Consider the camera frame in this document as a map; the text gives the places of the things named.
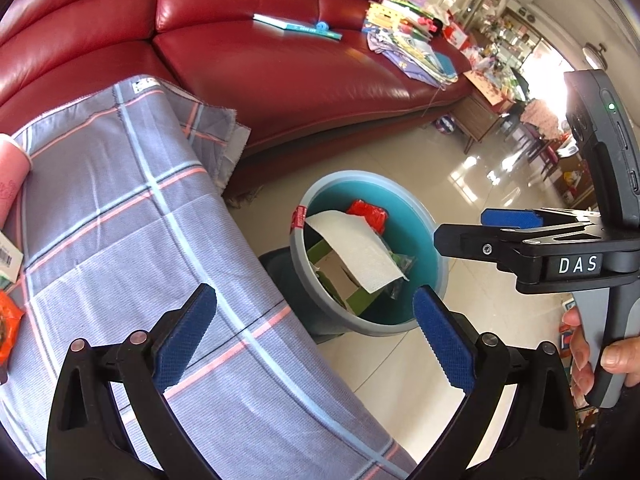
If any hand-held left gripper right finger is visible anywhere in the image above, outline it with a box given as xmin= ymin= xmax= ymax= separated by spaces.
xmin=412 ymin=285 xmax=582 ymax=480

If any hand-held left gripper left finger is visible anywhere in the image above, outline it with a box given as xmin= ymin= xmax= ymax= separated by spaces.
xmin=46 ymin=282 xmax=218 ymax=480

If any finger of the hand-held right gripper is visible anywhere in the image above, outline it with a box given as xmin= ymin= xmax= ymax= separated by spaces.
xmin=481 ymin=208 xmax=603 ymax=240
xmin=434 ymin=222 xmax=543 ymax=273

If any blue plastic basin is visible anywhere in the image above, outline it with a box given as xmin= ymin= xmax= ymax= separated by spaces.
xmin=289 ymin=171 xmax=449 ymax=337

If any clear green tea packet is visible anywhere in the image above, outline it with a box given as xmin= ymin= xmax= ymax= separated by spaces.
xmin=385 ymin=250 xmax=417 ymax=301

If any green cardboard box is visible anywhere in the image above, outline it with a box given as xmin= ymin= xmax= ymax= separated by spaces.
xmin=307 ymin=240 xmax=381 ymax=317

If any red plastic bag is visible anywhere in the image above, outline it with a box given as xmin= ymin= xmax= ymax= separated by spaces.
xmin=347 ymin=200 xmax=390 ymax=236

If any white paper towel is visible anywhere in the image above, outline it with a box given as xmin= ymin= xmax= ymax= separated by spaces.
xmin=305 ymin=211 xmax=411 ymax=295

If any person's right hand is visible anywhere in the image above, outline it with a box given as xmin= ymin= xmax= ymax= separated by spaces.
xmin=560 ymin=306 xmax=640 ymax=407

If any floral pink cloth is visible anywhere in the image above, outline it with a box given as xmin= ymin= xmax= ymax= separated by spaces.
xmin=520 ymin=99 xmax=561 ymax=138

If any wooden side table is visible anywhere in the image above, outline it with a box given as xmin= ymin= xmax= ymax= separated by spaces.
xmin=455 ymin=70 xmax=521 ymax=155

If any grey plaid cloth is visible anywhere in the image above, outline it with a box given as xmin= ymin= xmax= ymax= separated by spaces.
xmin=0 ymin=77 xmax=418 ymax=480

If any cluttered display shelf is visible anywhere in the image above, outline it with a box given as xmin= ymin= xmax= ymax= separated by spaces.
xmin=470 ymin=0 xmax=561 ymax=81

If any orange snack packet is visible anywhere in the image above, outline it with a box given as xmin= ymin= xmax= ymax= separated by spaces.
xmin=0 ymin=290 xmax=26 ymax=366

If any red white box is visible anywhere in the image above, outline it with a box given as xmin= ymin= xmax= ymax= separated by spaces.
xmin=442 ymin=22 xmax=473 ymax=51

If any white carton box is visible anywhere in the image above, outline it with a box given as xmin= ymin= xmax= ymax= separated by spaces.
xmin=0 ymin=230 xmax=24 ymax=291

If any pile of colourful papers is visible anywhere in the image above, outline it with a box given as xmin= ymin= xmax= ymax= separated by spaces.
xmin=361 ymin=0 xmax=458 ymax=83

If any red leather sofa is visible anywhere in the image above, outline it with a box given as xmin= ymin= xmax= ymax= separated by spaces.
xmin=0 ymin=0 xmax=473 ymax=201

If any teal book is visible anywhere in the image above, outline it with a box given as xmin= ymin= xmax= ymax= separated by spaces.
xmin=252 ymin=13 xmax=343 ymax=42

